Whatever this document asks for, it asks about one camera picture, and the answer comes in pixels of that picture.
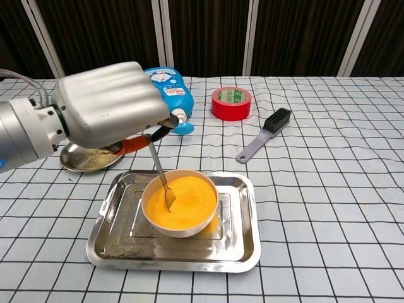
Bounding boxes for black folding partition screen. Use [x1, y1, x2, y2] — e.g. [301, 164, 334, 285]
[0, 0, 404, 80]

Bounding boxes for white black checkered tablecloth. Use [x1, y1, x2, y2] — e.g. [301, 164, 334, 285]
[0, 75, 404, 303]

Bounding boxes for grey brush black bristles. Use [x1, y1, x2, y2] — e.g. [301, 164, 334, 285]
[235, 107, 292, 164]

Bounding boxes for round steel plate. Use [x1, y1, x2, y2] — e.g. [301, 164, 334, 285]
[59, 140, 124, 173]

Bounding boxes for rectangular steel tray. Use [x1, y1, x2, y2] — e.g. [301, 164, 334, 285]
[86, 169, 262, 274]

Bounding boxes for beige round bowl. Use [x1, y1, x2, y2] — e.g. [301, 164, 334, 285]
[141, 169, 219, 239]

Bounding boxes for red tape roll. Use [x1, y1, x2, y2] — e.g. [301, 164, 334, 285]
[211, 86, 253, 122]

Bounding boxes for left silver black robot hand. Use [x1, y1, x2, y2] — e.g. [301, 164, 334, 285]
[50, 61, 181, 158]

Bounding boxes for metal spoon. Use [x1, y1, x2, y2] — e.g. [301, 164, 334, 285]
[147, 141, 177, 213]

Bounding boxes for blue pump detergent bottle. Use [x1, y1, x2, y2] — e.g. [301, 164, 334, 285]
[143, 66, 195, 136]

